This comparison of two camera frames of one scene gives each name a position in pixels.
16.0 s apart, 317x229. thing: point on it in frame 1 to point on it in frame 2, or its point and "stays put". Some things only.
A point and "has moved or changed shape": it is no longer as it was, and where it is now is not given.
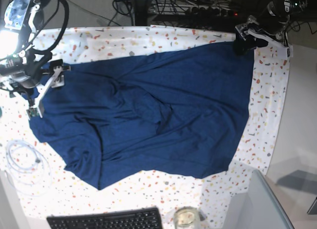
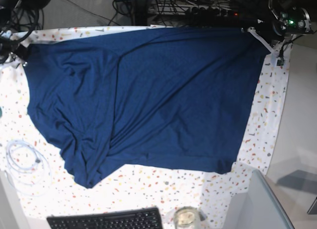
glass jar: x=186 y=217 stays put
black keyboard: x=143 y=218 stays put
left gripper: x=25 y=70 to x=7 y=45
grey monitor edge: x=260 y=208 stays put
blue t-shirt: x=178 y=112 has moved or changed shape
